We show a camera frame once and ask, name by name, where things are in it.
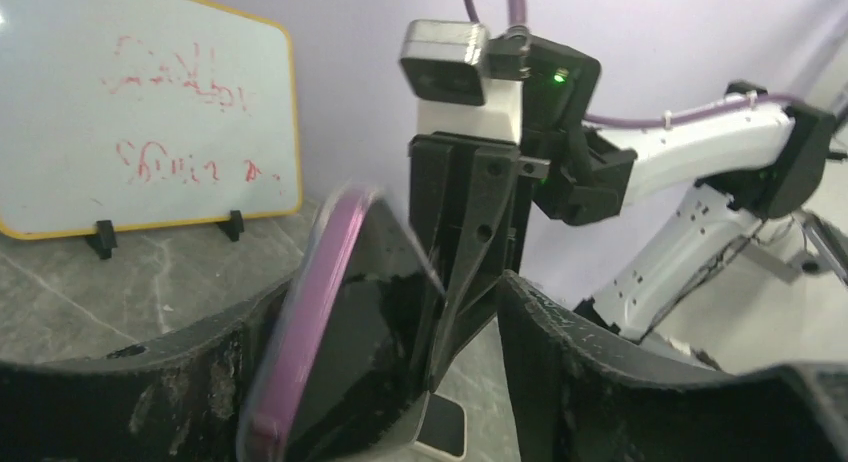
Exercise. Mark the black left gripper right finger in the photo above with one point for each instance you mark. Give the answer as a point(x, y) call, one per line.
point(581, 393)

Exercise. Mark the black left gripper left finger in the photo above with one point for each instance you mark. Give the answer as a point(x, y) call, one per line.
point(173, 398)

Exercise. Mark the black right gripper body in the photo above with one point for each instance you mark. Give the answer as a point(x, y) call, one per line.
point(565, 167)

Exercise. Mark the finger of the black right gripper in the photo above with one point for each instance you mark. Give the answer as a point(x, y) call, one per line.
point(494, 204)
point(434, 213)

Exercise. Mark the purple phone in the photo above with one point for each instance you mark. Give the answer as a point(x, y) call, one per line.
point(344, 375)

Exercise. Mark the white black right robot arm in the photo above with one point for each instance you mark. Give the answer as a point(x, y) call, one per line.
point(750, 157)

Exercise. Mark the white cased phone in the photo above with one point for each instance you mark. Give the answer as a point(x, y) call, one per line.
point(443, 432)

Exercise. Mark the yellow framed whiteboard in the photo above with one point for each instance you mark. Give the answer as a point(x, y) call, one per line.
point(125, 115)

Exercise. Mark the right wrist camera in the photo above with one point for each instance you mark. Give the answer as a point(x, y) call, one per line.
point(449, 68)

